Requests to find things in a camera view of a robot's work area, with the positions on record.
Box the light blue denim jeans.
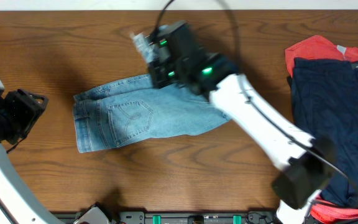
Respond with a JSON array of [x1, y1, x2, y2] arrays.
[[73, 74, 230, 153]]

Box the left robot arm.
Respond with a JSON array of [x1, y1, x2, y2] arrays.
[[0, 89, 111, 224]]

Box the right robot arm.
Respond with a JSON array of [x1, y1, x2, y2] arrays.
[[146, 21, 336, 223]]

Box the red folded garment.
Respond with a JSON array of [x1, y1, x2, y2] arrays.
[[285, 35, 358, 77]]

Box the dark navy folded garment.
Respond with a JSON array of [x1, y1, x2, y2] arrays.
[[291, 58, 358, 208]]

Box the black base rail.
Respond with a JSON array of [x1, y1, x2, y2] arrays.
[[55, 211, 279, 224]]

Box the black right camera cable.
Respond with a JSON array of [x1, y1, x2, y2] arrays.
[[154, 0, 358, 203]]

